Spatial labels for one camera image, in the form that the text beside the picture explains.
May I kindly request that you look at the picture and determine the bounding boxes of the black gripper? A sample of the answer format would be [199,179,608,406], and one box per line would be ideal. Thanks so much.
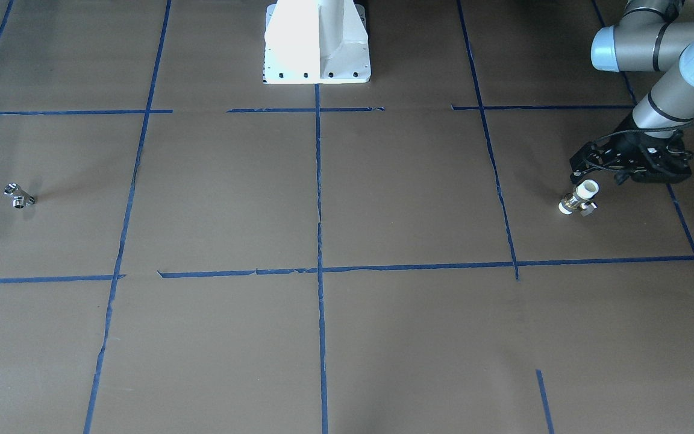
[569,132,678,185]

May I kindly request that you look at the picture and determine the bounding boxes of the white brass PPR valve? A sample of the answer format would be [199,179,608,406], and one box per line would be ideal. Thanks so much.
[557,180,599,216]

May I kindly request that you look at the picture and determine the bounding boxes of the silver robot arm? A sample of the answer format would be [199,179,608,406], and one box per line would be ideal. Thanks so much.
[570,1,694,184]

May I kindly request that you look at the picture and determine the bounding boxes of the chrome tee pipe fitting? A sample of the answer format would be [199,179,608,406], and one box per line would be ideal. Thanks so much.
[3,183,37,209]

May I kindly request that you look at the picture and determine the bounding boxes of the brown paper table cover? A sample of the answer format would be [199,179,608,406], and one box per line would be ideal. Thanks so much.
[0,1,694,433]

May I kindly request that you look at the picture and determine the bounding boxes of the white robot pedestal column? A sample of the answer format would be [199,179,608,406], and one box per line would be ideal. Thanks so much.
[263,1,372,85]

